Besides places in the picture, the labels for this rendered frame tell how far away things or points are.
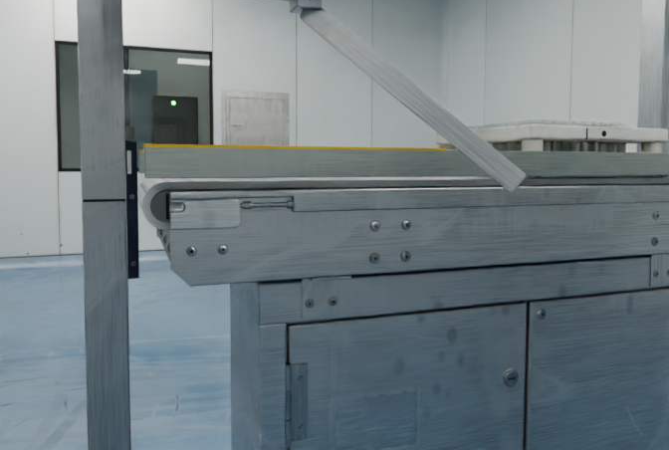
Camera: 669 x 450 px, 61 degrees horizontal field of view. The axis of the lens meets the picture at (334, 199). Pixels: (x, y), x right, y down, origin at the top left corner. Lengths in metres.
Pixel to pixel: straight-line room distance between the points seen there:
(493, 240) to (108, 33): 0.60
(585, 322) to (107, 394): 0.71
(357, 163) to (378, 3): 5.86
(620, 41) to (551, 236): 4.08
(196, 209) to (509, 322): 0.46
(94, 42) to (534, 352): 0.76
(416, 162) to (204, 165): 0.24
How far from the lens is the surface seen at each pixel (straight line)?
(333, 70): 6.12
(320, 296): 0.69
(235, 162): 0.60
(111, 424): 0.96
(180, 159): 0.59
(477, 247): 0.73
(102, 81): 0.89
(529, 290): 0.84
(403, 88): 0.62
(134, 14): 5.82
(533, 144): 0.80
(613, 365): 0.99
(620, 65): 4.80
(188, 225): 0.60
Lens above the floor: 0.93
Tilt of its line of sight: 4 degrees down
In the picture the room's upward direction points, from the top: straight up
